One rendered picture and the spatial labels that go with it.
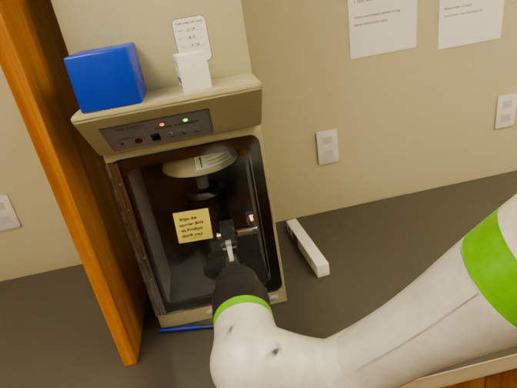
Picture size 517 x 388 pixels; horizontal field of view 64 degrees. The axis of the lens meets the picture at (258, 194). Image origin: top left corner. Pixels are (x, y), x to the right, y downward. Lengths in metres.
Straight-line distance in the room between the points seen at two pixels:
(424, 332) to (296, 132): 0.96
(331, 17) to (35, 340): 1.19
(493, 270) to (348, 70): 1.02
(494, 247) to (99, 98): 0.59
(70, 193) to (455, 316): 0.65
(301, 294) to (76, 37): 0.76
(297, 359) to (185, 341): 0.51
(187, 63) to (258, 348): 0.46
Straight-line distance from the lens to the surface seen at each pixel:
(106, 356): 1.10
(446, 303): 0.44
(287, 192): 1.40
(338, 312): 1.04
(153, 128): 0.77
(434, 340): 0.47
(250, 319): 0.59
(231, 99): 0.73
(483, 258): 0.41
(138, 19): 0.82
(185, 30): 0.81
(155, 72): 0.82
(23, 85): 0.78
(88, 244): 0.86
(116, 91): 0.73
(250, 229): 0.87
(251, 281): 0.67
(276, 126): 1.32
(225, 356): 0.56
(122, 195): 0.89
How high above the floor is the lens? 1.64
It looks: 26 degrees down
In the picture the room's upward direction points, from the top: 10 degrees counter-clockwise
